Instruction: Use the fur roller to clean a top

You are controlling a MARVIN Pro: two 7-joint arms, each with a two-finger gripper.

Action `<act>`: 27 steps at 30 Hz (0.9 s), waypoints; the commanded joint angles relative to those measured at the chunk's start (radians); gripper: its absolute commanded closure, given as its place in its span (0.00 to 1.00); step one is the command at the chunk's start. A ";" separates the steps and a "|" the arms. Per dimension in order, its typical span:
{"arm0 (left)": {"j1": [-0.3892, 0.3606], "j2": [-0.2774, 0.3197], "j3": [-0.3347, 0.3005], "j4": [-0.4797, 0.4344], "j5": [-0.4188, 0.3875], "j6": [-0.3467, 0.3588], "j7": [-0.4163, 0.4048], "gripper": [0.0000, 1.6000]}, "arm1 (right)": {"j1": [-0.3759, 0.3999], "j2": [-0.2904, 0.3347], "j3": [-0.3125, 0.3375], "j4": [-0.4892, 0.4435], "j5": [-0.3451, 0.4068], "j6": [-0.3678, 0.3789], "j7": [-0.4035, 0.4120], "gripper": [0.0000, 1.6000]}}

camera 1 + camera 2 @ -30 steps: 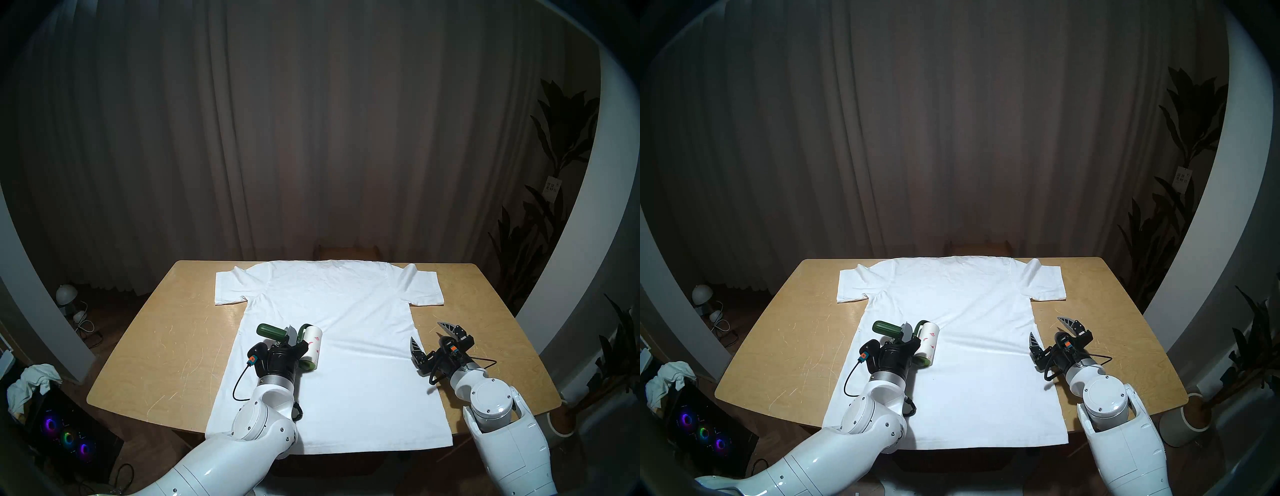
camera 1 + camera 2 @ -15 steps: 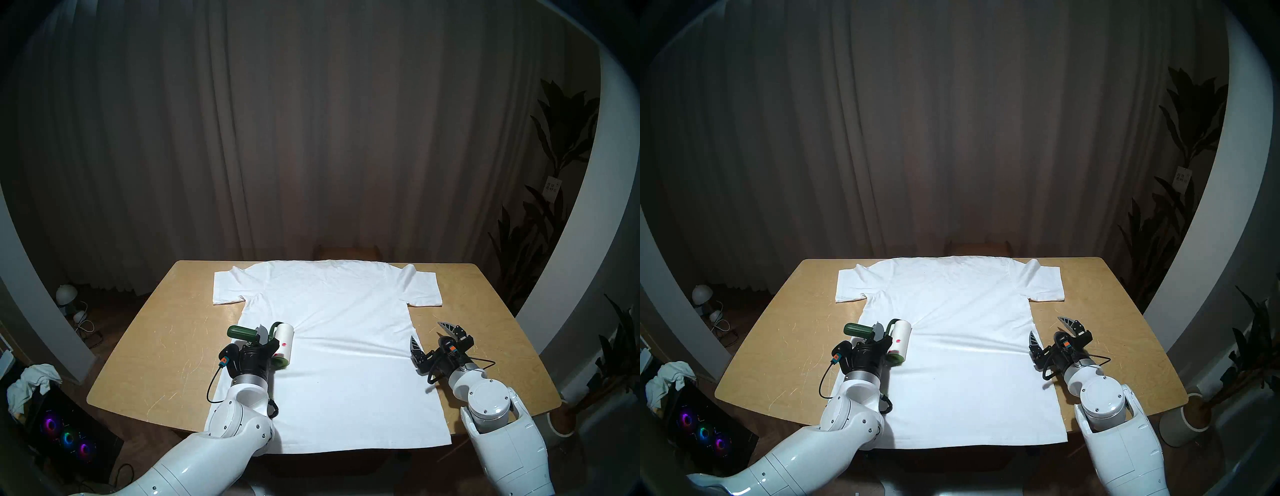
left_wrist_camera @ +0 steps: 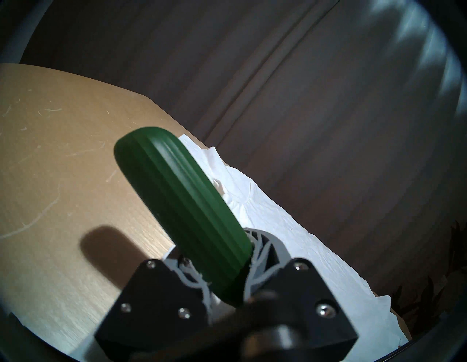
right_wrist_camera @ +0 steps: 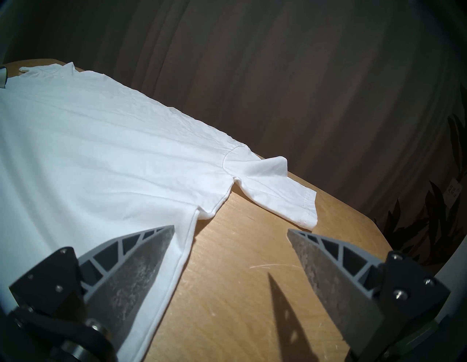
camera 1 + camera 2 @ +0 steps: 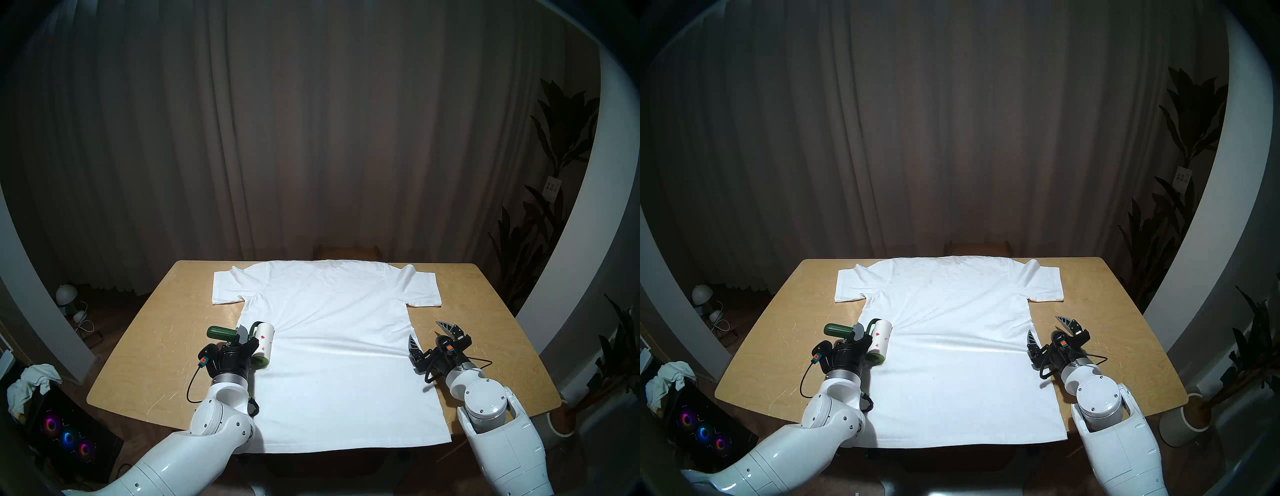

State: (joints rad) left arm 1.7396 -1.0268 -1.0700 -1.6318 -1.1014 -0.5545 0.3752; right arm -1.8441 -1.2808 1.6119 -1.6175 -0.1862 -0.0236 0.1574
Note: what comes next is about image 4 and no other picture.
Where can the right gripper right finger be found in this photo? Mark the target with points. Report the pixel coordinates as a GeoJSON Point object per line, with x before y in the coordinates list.
{"type": "Point", "coordinates": [341, 284]}

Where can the brown pleated curtain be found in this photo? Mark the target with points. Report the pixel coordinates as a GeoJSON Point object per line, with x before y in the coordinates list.
{"type": "Point", "coordinates": [255, 73]}

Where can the tall dark leafy plant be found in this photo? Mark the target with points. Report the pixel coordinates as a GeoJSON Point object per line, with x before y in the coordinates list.
{"type": "Point", "coordinates": [441, 215]}

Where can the white curved arch pillar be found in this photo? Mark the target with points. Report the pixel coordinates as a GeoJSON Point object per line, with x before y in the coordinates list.
{"type": "Point", "coordinates": [456, 281]}

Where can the white t-shirt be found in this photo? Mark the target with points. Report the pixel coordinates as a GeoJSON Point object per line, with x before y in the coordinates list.
{"type": "Point", "coordinates": [109, 146]}

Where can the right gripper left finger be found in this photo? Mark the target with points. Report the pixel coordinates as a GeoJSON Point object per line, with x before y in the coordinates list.
{"type": "Point", "coordinates": [122, 273]}

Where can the white plant tag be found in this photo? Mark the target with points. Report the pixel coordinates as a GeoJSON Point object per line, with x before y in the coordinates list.
{"type": "Point", "coordinates": [452, 189]}

